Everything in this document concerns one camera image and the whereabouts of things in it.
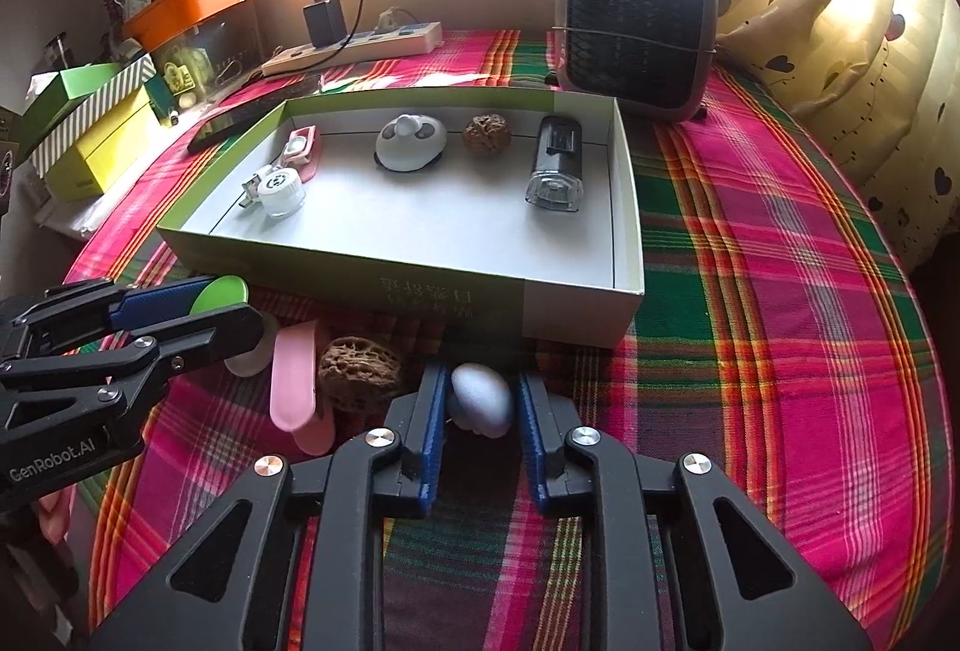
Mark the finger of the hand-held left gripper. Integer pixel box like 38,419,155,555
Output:
0,276,226,356
0,304,265,431

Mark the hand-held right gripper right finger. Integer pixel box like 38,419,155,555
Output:
516,370,875,651

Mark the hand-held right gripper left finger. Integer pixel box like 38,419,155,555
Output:
90,362,452,651

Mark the white lamp with green cap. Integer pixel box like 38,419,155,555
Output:
187,274,282,378

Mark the white egg-shaped toy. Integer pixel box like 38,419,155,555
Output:
448,362,515,436

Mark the small white bottle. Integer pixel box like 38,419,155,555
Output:
255,167,307,218

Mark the green and grey cardboard box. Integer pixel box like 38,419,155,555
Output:
155,88,646,348

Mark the white spotted toy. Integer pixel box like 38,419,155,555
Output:
373,112,449,174

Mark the brown walnut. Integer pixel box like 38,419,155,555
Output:
461,111,514,155
317,336,410,408

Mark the person's left hand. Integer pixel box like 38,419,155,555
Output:
41,492,74,543

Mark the pink clip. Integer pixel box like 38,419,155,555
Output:
268,319,337,457

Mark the white sheet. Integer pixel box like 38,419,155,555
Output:
34,182,132,243

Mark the yellow box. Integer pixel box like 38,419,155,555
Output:
41,85,162,202

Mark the black smartphone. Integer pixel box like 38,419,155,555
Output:
186,96,290,155

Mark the green striped box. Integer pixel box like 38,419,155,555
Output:
15,55,158,161

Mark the small green carton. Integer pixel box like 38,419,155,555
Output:
161,58,200,97

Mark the plaid tablecloth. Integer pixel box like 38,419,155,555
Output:
64,27,938,651

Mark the black flashlight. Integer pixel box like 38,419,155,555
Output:
523,113,586,211

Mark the black charger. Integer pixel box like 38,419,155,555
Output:
302,0,347,49

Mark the white power strip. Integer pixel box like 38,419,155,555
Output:
261,21,445,78

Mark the grey desktop fan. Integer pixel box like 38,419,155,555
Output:
551,0,721,123

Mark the cream patterned curtain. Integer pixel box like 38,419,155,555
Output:
709,0,960,262

